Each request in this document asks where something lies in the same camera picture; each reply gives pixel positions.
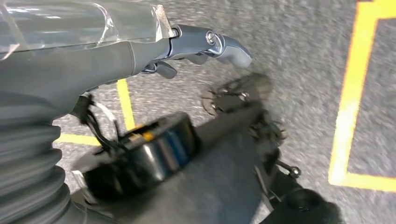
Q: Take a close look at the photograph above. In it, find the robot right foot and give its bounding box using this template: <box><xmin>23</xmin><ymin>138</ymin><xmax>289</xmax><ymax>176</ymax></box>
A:
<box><xmin>250</xmin><ymin>119</ymin><xmax>288</xmax><ymax>147</ymax></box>

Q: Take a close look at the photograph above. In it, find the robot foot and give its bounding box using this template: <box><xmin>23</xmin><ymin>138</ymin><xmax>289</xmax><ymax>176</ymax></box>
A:
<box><xmin>250</xmin><ymin>119</ymin><xmax>288</xmax><ymax>147</ymax></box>
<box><xmin>200</xmin><ymin>72</ymin><xmax>274</xmax><ymax>118</ymax></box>

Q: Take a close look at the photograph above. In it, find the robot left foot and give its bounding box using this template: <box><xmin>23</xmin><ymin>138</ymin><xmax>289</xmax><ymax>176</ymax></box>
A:
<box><xmin>200</xmin><ymin>72</ymin><xmax>274</xmax><ymax>118</ymax></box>

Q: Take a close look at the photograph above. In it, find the black wrist cable bundle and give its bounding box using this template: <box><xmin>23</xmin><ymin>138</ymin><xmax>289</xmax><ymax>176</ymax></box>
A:
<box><xmin>71</xmin><ymin>93</ymin><xmax>132</xmax><ymax>154</ymax></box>

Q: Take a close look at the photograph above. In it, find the black cylindrical joint housing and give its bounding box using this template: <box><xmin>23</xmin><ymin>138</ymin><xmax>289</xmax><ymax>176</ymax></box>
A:
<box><xmin>83</xmin><ymin>112</ymin><xmax>202</xmax><ymax>202</ymax></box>

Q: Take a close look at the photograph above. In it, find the clear plastic film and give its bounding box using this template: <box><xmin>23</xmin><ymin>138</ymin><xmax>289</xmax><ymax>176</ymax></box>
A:
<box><xmin>0</xmin><ymin>0</ymin><xmax>173</xmax><ymax>61</ymax></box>

